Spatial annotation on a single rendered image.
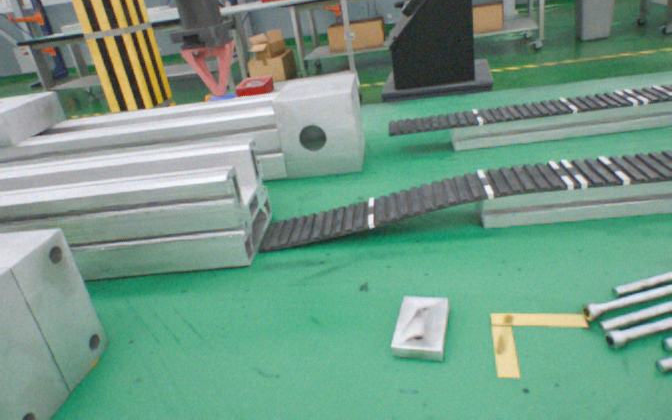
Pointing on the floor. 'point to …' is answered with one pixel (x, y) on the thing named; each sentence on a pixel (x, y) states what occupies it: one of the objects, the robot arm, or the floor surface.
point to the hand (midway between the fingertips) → (219, 90)
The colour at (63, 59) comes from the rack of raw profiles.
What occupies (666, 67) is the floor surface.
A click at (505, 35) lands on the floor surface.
